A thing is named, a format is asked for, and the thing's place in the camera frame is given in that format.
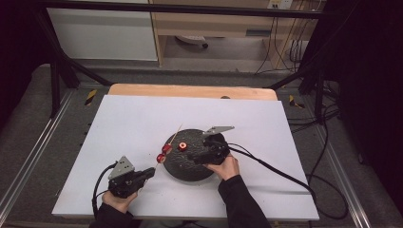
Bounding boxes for black floor cables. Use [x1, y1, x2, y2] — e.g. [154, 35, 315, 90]
[286, 80, 342, 134]

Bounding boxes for white cabinet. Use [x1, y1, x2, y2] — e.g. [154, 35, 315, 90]
[47, 8, 159, 62]

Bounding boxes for black metal frame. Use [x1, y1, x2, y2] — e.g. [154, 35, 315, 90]
[31, 0, 336, 119]

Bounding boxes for hanging black cables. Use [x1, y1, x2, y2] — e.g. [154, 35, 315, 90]
[254, 15, 307, 76]

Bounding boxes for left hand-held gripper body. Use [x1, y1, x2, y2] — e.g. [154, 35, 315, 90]
[107, 155, 146, 200]

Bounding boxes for chair base with castor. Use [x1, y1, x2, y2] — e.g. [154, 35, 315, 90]
[175, 34, 210, 49]

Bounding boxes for right hand-held gripper black cable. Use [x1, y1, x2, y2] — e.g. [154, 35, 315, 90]
[227, 142, 350, 220]

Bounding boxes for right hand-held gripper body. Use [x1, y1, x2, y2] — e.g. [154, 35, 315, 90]
[198, 125, 236, 165]

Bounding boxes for person's left hand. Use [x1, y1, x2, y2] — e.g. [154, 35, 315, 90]
[102, 189, 139, 214]

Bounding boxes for aluminium rail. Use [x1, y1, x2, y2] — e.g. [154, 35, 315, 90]
[303, 94, 373, 228]
[0, 89, 76, 217]

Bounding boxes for thin wooden skewer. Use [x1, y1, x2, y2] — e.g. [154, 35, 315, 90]
[154, 123, 183, 169]

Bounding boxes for light wooden desk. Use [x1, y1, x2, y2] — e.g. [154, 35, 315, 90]
[148, 0, 321, 69]

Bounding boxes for black round textured plate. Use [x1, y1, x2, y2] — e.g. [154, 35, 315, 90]
[162, 128, 222, 182]

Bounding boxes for left hand-held gripper black cable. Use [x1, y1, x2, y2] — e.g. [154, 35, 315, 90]
[91, 161, 119, 219]

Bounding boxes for yellow black tape strip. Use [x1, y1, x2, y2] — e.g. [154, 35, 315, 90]
[288, 94, 306, 109]
[84, 88, 99, 106]

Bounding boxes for white power strip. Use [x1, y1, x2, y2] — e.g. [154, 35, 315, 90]
[267, 0, 295, 10]

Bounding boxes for hand-held gripper black cable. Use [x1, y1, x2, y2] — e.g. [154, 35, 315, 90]
[91, 161, 119, 219]
[227, 142, 350, 220]

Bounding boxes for person's right hand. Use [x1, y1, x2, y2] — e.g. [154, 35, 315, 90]
[204, 153, 240, 181]

